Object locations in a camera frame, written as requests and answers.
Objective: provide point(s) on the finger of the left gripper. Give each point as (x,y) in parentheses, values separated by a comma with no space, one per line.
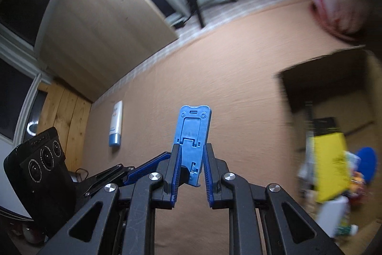
(116,174)
(148,167)

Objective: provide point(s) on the white blue-capped lotion tube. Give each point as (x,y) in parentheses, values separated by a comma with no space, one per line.
(115,130)

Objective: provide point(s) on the yellow black notepad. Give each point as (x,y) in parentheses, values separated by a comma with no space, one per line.
(331,169)

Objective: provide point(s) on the orange red toy keychain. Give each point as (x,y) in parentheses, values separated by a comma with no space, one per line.
(357,189)

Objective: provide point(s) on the cardboard box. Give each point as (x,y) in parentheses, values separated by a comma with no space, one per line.
(335,104)

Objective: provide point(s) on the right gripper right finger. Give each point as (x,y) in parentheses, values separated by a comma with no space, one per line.
(209,164)

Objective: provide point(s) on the pine wood headboard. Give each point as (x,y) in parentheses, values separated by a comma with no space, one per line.
(68,112)

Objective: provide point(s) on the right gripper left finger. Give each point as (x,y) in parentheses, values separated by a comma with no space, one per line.
(172,177)

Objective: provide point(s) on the green white lip balm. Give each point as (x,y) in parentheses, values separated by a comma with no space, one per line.
(346,230)

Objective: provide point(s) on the light wood wardrobe panel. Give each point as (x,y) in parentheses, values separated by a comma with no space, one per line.
(92,44)

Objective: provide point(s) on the black camera box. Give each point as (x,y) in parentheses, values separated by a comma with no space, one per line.
(38,174)

